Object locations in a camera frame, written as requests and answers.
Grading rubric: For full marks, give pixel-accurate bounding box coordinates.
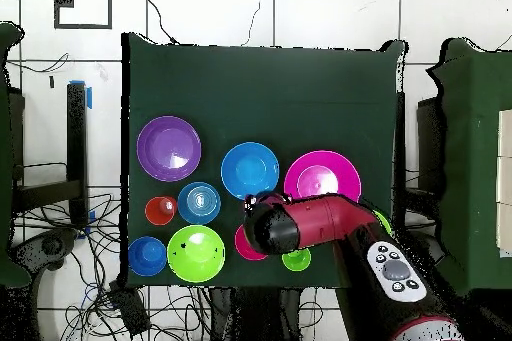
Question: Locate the large pink plastic bowl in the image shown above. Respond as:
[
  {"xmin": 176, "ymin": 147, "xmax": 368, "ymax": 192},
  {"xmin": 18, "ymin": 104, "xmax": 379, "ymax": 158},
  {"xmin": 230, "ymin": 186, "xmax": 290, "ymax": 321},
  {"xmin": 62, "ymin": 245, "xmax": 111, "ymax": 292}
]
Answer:
[{"xmin": 283, "ymin": 150, "xmax": 363, "ymax": 203}]

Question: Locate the large blue plastic bowl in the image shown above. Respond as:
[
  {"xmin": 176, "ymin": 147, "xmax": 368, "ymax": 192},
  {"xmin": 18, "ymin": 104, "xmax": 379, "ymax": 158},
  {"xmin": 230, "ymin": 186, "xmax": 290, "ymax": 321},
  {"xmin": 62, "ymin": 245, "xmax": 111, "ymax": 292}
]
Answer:
[{"xmin": 220, "ymin": 141, "xmax": 281, "ymax": 201}]

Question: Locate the translucent light blue bowl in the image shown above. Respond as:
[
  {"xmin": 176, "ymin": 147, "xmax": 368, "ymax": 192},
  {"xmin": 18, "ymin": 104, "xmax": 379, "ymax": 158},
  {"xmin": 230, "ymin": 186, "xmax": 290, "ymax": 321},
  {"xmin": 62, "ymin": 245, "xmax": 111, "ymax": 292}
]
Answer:
[{"xmin": 177, "ymin": 181, "xmax": 222, "ymax": 226}]

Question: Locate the dark green tablecloth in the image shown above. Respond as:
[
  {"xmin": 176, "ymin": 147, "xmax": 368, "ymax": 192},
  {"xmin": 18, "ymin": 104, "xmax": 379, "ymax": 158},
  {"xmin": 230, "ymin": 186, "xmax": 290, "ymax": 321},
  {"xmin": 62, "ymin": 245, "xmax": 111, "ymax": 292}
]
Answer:
[{"xmin": 121, "ymin": 32, "xmax": 407, "ymax": 289}]

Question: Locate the small red plastic bowl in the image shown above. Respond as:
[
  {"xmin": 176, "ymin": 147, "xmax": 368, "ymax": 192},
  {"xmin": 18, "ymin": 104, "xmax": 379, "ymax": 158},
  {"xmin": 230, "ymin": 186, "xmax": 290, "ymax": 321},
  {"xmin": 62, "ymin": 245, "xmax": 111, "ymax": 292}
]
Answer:
[{"xmin": 234, "ymin": 223, "xmax": 268, "ymax": 262}]

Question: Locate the purple plastic bowl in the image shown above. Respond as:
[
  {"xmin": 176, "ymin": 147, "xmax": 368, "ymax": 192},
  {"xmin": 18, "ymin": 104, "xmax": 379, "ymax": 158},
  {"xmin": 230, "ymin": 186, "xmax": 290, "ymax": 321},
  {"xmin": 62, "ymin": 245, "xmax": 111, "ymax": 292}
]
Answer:
[{"xmin": 136, "ymin": 115, "xmax": 203, "ymax": 183}]

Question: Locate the green plastic cup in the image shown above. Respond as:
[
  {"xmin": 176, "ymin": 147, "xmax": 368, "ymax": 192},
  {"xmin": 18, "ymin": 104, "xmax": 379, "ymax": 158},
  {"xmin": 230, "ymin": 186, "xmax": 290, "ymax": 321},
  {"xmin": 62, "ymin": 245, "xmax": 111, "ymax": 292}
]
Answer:
[{"xmin": 281, "ymin": 247, "xmax": 312, "ymax": 273}]

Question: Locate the green plastic bowl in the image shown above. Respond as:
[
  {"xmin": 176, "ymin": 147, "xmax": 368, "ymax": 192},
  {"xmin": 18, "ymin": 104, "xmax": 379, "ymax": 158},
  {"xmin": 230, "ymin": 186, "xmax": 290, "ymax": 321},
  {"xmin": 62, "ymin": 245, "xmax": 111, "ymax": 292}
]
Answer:
[
  {"xmin": 166, "ymin": 224, "xmax": 226, "ymax": 283},
  {"xmin": 371, "ymin": 209, "xmax": 394, "ymax": 236}
]

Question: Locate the orange plastic cup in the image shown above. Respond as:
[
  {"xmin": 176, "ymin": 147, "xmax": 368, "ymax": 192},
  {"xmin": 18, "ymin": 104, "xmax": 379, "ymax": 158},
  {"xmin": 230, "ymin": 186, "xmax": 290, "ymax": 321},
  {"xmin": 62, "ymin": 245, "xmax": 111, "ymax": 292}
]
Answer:
[{"xmin": 144, "ymin": 195, "xmax": 178, "ymax": 227}]

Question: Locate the small dark blue bowl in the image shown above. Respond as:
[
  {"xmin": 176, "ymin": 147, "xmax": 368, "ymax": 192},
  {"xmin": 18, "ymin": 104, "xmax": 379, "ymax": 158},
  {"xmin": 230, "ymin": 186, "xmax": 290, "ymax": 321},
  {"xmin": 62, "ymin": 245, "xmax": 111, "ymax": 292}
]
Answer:
[{"xmin": 127, "ymin": 235, "xmax": 168, "ymax": 277}]

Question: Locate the black metal stand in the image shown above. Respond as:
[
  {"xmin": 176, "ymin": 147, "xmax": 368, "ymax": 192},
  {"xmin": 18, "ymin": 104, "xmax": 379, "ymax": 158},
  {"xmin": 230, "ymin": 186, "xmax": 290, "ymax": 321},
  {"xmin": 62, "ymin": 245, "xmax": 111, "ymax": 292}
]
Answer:
[{"xmin": 11, "ymin": 81, "xmax": 91, "ymax": 228}]

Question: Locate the black power adapter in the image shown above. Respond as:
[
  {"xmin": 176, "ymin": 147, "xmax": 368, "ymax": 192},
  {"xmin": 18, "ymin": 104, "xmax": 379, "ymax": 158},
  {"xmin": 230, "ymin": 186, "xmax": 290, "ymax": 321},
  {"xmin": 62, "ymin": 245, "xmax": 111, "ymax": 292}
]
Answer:
[{"xmin": 109, "ymin": 282, "xmax": 152, "ymax": 336}]

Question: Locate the green cloth covered table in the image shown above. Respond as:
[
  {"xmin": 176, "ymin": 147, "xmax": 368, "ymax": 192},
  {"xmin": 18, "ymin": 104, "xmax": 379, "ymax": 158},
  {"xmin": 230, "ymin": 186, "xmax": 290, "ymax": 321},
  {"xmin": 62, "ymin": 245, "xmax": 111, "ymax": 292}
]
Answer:
[
  {"xmin": 427, "ymin": 38, "xmax": 512, "ymax": 290},
  {"xmin": 0, "ymin": 22, "xmax": 31, "ymax": 288}
]

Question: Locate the black chair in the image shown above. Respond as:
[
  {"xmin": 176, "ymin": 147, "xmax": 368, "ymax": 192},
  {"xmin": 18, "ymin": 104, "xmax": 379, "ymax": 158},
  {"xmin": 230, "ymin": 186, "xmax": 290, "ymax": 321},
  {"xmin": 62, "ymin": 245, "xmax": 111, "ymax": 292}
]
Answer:
[{"xmin": 9, "ymin": 227, "xmax": 79, "ymax": 278}]

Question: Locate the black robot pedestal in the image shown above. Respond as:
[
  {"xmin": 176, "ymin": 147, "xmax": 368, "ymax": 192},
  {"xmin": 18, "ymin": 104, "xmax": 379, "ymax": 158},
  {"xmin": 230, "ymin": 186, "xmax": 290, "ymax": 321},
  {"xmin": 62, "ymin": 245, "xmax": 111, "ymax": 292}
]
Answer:
[{"xmin": 207, "ymin": 287, "xmax": 305, "ymax": 341}]

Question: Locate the black floor cable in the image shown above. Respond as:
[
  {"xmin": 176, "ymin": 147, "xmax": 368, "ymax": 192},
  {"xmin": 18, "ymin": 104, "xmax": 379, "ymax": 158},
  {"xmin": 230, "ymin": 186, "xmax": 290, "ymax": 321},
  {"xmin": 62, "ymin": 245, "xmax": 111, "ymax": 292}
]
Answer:
[{"xmin": 142, "ymin": 0, "xmax": 179, "ymax": 45}]

